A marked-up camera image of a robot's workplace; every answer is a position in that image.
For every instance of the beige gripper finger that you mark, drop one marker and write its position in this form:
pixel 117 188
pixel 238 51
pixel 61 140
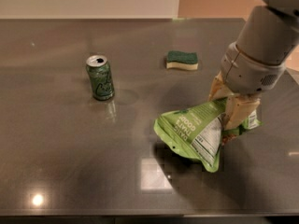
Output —
pixel 219 89
pixel 238 108

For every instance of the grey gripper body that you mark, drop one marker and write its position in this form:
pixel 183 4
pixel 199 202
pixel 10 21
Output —
pixel 249 70

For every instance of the green rice chip bag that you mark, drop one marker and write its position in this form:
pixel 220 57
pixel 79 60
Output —
pixel 196 133

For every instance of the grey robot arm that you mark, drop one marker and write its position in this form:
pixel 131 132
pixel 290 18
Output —
pixel 271 33

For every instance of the green and yellow sponge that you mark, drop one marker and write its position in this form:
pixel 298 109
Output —
pixel 182 60

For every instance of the green soda can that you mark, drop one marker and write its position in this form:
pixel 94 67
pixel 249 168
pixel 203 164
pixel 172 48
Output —
pixel 99 72

